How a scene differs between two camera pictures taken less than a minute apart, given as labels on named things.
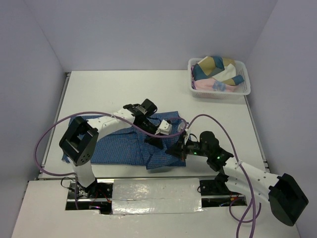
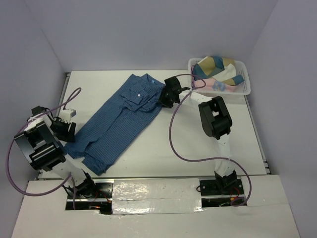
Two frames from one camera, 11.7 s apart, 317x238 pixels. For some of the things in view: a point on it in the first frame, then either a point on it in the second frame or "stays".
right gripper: [180, 150] to [166, 103]
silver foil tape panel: [159, 196] stays
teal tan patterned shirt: [221, 69] stays
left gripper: [156, 142] to [69, 136]
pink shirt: [208, 84] stays
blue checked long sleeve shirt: [83, 145] to [103, 138]
